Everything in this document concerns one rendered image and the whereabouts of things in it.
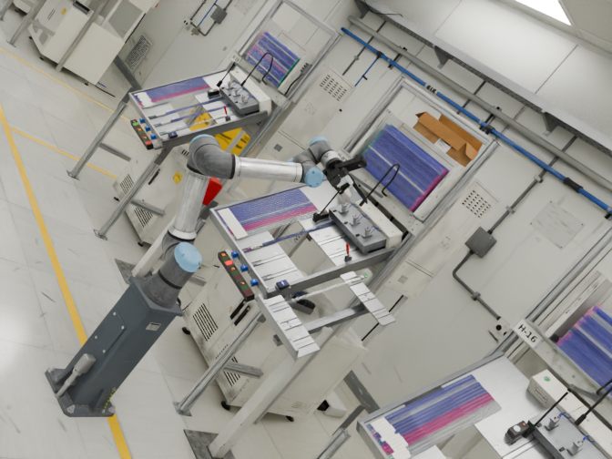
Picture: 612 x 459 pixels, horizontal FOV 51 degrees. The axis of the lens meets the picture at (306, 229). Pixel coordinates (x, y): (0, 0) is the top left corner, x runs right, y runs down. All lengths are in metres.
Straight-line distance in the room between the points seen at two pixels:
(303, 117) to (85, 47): 3.40
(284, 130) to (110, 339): 2.19
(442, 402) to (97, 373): 1.33
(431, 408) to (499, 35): 3.56
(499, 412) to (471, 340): 1.92
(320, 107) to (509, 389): 2.41
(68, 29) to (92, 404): 4.92
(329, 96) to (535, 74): 1.60
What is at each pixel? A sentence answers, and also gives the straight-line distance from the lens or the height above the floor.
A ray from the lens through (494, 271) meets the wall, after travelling 4.56.
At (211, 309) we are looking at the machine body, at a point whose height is 0.25.
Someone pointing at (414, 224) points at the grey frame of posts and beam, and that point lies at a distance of 3.14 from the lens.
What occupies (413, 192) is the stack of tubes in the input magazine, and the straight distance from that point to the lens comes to 3.18.
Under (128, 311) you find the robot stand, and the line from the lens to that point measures 2.56.
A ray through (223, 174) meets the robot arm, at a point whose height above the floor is 1.11.
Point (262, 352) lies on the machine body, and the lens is 3.27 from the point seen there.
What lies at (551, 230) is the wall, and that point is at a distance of 4.50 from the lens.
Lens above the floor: 1.58
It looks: 11 degrees down
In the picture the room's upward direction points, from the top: 40 degrees clockwise
